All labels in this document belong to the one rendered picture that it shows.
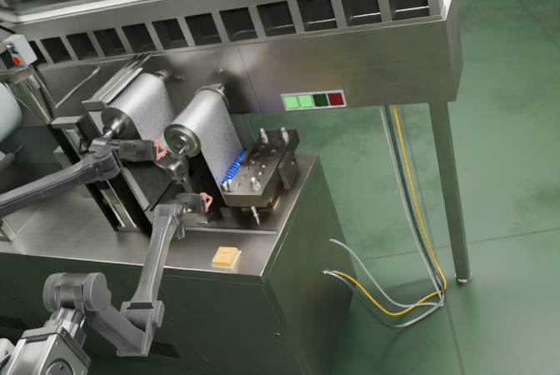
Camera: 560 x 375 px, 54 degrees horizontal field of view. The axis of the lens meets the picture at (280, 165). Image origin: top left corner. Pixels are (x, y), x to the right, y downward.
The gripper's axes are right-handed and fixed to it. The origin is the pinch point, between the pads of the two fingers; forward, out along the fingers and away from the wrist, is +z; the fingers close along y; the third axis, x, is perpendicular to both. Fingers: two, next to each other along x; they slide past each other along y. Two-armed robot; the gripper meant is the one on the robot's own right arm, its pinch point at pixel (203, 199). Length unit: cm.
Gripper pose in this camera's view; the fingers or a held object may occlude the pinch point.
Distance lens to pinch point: 200.0
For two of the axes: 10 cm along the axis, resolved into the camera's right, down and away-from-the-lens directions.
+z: 4.5, -1.2, 8.9
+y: 8.9, -0.3, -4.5
